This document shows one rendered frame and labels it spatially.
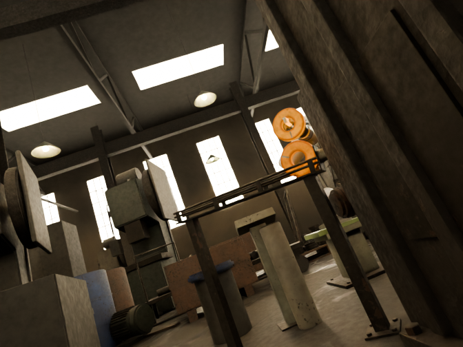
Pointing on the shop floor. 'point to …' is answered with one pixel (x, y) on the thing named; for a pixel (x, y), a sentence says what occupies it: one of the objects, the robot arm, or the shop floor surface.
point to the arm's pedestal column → (357, 239)
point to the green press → (144, 228)
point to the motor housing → (341, 203)
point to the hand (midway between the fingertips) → (287, 122)
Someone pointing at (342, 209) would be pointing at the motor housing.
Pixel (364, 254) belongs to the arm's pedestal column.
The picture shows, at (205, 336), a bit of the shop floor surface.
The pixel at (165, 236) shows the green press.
